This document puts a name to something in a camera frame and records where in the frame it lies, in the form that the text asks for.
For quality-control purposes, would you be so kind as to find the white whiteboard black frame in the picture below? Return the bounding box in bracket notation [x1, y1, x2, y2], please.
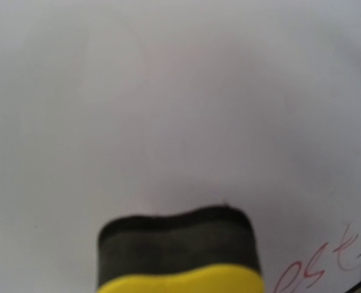
[0, 1, 361, 292]

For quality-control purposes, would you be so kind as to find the yellow black whiteboard eraser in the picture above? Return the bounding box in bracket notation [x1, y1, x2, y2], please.
[97, 206, 264, 292]

